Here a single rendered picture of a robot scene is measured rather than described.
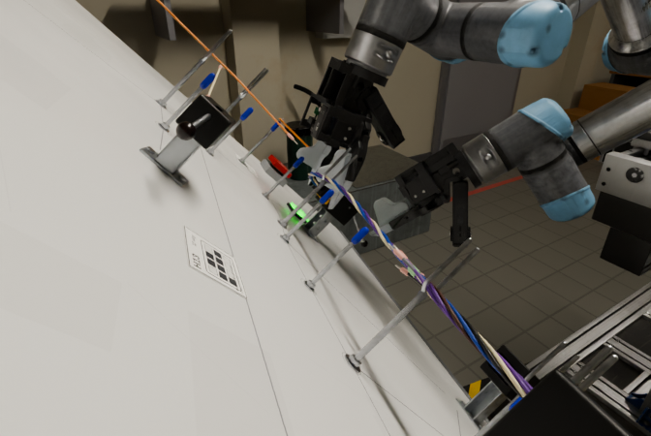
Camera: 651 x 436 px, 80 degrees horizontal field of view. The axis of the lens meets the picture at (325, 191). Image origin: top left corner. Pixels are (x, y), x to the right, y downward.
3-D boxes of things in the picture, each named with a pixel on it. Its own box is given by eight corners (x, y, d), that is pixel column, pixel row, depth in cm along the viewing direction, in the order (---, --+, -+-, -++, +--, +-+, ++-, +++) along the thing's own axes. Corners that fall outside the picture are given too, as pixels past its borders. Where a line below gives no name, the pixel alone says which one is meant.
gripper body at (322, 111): (296, 127, 61) (326, 51, 57) (341, 141, 65) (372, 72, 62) (315, 144, 55) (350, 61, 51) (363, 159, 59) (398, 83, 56)
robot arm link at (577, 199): (589, 184, 69) (559, 133, 67) (604, 212, 59) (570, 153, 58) (543, 202, 73) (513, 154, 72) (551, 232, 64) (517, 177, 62)
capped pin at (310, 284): (304, 286, 39) (365, 226, 39) (302, 279, 41) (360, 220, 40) (315, 295, 40) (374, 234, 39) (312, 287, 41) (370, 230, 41)
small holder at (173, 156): (110, 157, 27) (181, 82, 27) (151, 146, 36) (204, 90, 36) (163, 202, 28) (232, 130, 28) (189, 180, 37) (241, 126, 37)
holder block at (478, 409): (509, 450, 54) (561, 400, 54) (472, 426, 48) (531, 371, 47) (485, 420, 58) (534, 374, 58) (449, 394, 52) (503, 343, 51)
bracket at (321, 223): (318, 243, 65) (339, 222, 65) (309, 235, 64) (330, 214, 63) (308, 229, 69) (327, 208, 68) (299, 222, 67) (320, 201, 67)
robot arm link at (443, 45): (489, 73, 58) (444, 46, 52) (435, 64, 67) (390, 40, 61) (512, 19, 56) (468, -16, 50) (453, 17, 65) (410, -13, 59)
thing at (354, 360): (354, 358, 34) (472, 243, 33) (363, 376, 32) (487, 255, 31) (340, 351, 33) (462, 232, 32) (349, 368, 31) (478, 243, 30)
